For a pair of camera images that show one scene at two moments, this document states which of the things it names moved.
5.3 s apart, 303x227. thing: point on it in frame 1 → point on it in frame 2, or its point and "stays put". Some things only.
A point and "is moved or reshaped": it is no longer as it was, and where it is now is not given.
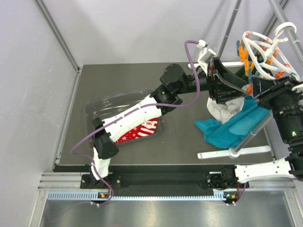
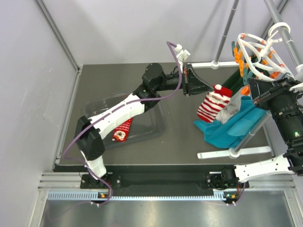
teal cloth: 229,134 stays put
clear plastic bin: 102,107 stays put
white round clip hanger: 265,55 is moved or reshaped
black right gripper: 265,91 stays put
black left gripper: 218,91 → 191,80
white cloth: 223,112 stays put
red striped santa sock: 147,128 → 213,102
